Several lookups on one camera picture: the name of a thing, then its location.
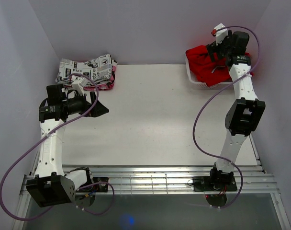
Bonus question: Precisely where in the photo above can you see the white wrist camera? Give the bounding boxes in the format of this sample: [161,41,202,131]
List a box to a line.
[71,76,88,96]
[211,23,228,46]

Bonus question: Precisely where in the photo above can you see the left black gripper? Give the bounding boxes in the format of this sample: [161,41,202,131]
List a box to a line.
[63,92,109,118]

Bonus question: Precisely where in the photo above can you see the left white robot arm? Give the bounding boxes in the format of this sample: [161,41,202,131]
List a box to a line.
[26,84,109,207]

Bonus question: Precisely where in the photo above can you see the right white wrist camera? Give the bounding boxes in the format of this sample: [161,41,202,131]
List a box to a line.
[211,23,228,46]

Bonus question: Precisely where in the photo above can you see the aluminium frame rail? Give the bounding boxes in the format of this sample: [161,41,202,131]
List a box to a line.
[20,136,280,196]

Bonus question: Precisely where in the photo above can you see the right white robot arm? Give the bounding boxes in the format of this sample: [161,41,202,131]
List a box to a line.
[206,26,266,191]

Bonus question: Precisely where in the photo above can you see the white plastic basket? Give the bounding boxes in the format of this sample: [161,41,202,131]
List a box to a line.
[185,58,231,90]

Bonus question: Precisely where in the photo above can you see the newspaper print folded trousers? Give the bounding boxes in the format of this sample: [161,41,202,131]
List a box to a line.
[56,54,113,87]

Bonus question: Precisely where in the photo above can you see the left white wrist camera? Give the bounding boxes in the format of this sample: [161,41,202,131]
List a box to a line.
[71,76,88,96]

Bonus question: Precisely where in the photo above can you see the red trousers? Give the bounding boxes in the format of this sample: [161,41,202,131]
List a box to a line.
[185,45,252,87]

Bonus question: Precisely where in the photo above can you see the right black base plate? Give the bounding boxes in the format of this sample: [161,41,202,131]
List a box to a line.
[192,176,237,192]

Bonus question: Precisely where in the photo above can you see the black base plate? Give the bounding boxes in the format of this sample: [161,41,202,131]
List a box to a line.
[192,176,237,192]
[86,177,109,193]

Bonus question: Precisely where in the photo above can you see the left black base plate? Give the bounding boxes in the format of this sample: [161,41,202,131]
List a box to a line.
[86,177,109,193]

